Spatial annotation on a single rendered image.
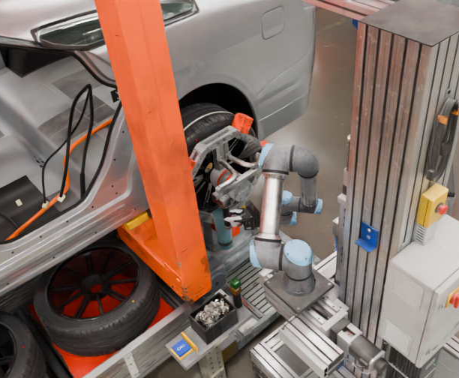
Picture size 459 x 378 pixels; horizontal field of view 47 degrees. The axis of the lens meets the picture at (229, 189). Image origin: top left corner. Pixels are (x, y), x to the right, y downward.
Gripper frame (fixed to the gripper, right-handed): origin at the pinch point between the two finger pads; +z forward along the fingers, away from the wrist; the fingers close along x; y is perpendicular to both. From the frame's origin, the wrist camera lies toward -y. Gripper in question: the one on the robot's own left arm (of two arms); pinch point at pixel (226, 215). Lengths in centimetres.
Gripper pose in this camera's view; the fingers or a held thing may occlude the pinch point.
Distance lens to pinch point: 268.8
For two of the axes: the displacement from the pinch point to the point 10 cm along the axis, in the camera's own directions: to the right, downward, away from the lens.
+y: 1.0, 7.5, 6.5
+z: -9.9, 0.2, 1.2
